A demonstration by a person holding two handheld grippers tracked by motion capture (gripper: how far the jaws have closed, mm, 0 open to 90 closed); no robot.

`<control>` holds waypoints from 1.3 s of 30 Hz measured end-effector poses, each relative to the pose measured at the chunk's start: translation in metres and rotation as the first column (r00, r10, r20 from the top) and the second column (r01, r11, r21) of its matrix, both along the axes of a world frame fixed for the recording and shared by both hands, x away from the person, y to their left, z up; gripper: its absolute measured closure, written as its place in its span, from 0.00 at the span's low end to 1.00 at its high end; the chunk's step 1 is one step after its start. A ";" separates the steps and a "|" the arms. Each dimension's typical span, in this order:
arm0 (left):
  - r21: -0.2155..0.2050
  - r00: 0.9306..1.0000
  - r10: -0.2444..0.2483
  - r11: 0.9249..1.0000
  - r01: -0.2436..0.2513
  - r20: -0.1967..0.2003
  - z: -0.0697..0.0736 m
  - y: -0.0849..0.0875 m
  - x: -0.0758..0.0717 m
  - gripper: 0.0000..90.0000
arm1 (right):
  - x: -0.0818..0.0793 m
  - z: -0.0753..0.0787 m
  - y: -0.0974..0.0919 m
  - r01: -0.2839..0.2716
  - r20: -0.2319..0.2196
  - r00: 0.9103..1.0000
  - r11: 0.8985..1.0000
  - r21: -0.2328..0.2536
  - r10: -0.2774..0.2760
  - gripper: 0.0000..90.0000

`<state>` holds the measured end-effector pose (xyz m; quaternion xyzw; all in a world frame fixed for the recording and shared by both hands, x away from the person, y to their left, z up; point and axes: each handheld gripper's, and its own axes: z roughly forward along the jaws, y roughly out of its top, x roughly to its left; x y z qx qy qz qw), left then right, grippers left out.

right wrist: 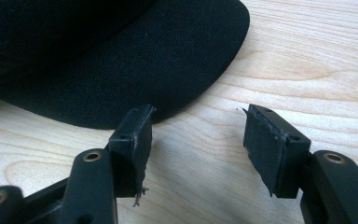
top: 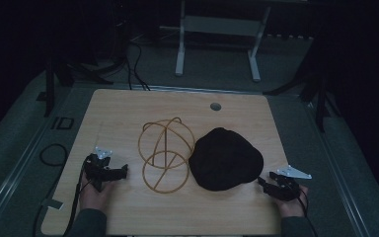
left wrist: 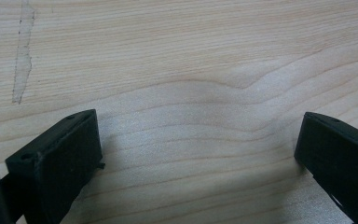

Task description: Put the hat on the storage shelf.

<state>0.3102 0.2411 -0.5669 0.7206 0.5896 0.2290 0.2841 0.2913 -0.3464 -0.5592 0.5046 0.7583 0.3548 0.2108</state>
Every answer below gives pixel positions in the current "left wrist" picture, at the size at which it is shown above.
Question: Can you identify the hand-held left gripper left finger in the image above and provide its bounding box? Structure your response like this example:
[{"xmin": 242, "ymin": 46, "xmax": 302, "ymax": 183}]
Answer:
[{"xmin": 0, "ymin": 108, "xmax": 106, "ymax": 224}]

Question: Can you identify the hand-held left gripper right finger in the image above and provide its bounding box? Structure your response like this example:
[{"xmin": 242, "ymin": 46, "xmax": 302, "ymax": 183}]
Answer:
[{"xmin": 294, "ymin": 111, "xmax": 358, "ymax": 224}]

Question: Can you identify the clear tape strip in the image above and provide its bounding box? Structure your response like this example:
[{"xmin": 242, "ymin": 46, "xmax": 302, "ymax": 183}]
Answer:
[{"xmin": 11, "ymin": 0, "xmax": 36, "ymax": 105}]

